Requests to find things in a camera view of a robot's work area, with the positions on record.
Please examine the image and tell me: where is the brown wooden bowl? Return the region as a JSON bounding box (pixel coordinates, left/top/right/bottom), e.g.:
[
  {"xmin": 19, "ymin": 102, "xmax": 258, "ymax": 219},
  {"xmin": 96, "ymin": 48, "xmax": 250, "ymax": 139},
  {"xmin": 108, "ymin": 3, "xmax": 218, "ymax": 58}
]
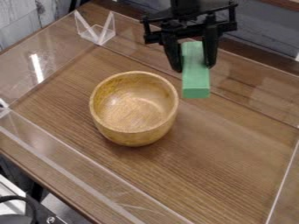
[{"xmin": 88, "ymin": 71, "xmax": 179, "ymax": 147}]

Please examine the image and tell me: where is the green rectangular block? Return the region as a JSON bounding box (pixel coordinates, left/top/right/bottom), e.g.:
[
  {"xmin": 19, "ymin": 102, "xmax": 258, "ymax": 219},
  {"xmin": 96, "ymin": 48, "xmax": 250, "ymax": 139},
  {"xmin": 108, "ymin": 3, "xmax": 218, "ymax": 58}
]
[{"xmin": 182, "ymin": 41, "xmax": 211, "ymax": 99}]

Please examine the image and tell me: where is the black cable bottom left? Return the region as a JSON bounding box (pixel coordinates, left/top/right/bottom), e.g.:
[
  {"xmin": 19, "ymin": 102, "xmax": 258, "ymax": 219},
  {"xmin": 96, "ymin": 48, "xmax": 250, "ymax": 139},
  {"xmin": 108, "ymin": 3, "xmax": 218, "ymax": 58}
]
[{"xmin": 0, "ymin": 194, "xmax": 41, "ymax": 224}]

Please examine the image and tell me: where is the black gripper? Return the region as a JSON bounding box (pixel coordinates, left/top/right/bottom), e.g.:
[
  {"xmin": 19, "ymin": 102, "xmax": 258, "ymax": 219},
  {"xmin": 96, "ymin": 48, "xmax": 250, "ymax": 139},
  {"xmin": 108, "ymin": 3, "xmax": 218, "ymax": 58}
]
[{"xmin": 140, "ymin": 0, "xmax": 239, "ymax": 73}]

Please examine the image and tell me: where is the clear acrylic corner bracket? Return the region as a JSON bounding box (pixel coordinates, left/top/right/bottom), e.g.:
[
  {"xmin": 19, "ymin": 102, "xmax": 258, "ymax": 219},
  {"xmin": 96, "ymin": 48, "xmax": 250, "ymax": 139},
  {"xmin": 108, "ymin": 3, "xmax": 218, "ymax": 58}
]
[{"xmin": 73, "ymin": 10, "xmax": 116, "ymax": 46}]

